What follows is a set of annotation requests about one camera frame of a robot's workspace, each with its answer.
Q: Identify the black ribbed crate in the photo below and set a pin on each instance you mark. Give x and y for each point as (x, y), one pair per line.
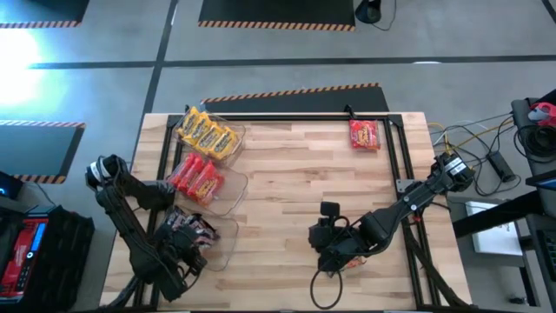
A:
(69, 256)

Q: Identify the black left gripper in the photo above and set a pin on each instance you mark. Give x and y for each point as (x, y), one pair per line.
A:
(184, 248)

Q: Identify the red black equipment unit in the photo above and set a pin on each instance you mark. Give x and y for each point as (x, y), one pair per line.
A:
(21, 256)

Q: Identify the dark device with blue light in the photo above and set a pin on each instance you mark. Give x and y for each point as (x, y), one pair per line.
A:
(8, 184)

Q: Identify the black aluminium table frame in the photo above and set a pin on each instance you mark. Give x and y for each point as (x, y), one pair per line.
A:
(326, 117)

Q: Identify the dark side desk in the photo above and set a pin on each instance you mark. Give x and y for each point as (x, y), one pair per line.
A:
(538, 261)

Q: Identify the black frame clamp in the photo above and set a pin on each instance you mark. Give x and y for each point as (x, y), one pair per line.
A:
(187, 110)
(348, 110)

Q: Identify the white box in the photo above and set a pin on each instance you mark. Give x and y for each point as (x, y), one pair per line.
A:
(495, 226)

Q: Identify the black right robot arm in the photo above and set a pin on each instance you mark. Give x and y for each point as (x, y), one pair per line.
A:
(417, 195)

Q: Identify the black metal crossbar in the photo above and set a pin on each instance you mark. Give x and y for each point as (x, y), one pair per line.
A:
(495, 215)

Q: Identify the black power adapter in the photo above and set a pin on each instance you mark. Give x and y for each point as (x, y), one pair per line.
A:
(501, 166)

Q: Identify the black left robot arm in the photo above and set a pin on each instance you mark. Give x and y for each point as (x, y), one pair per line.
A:
(130, 226)

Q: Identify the small black floor object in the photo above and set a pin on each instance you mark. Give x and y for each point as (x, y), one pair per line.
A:
(517, 300)

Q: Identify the grey side desk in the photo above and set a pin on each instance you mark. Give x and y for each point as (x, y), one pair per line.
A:
(520, 111)

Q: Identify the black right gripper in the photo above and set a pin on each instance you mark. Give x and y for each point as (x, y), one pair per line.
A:
(339, 239)

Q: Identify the dark round floor object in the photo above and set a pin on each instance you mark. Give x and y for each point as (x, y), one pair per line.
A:
(368, 11)

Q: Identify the black floor mat striped edge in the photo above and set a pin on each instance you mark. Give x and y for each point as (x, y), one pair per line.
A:
(278, 13)
(35, 150)
(304, 102)
(39, 11)

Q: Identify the clear plastic bin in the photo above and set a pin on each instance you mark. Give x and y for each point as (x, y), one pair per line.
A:
(236, 148)
(232, 191)
(228, 248)

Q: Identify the pink red handheld tool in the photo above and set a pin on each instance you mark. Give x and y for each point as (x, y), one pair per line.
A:
(543, 112)

